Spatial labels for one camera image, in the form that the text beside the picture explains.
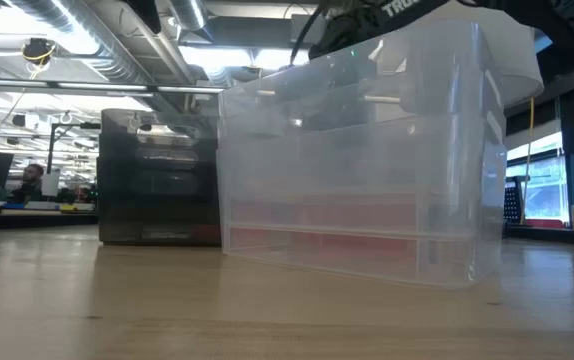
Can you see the background office desk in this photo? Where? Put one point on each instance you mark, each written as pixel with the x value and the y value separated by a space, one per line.
pixel 32 217

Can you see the large silver ceiling duct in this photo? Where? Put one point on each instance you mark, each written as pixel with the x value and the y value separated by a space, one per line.
pixel 112 55

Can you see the person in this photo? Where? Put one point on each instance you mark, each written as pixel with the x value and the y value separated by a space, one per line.
pixel 29 185

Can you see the table lamp with white shade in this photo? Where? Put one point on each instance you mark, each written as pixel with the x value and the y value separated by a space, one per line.
pixel 522 60

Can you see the red box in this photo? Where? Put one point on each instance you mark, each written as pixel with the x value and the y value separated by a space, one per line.
pixel 357 215

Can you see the black metal frame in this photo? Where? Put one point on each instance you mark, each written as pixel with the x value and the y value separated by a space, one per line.
pixel 52 145

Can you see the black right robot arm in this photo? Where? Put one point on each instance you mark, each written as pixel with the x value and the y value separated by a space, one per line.
pixel 567 35

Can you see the black perforated panel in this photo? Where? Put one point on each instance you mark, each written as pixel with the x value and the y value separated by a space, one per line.
pixel 513 202

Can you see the long ceiling light bar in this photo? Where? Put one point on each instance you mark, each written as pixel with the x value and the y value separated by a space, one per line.
pixel 82 86

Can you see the white sign board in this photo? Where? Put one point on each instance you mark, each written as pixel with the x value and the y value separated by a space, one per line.
pixel 50 183

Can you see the dark counter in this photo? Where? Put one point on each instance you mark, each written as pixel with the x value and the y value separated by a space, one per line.
pixel 557 235

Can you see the black ceiling dome device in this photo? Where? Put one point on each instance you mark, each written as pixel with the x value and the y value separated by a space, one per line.
pixel 38 50

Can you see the small silver ceiling duct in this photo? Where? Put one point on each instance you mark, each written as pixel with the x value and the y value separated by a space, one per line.
pixel 189 12

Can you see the smoke grey plastic basket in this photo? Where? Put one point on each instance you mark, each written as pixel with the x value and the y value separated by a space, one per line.
pixel 157 220
pixel 117 120
pixel 117 157

